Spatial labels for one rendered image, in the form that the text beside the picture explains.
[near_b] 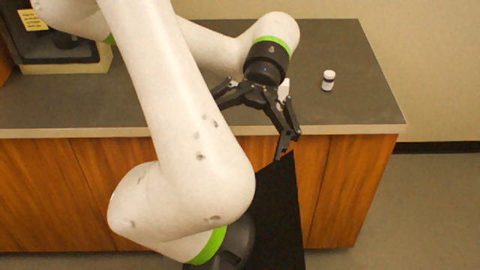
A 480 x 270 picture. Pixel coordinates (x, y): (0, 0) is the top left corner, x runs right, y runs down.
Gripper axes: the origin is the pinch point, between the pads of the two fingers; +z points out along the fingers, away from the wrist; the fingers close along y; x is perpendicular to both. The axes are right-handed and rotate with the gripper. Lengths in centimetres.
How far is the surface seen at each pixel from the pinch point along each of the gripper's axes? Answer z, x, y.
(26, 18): -51, -35, 81
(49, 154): -24, -69, 63
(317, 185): -48, -70, -34
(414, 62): -132, -59, -71
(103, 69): -56, -52, 57
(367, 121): -52, -33, -37
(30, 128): -23, -54, 66
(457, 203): -98, -114, -126
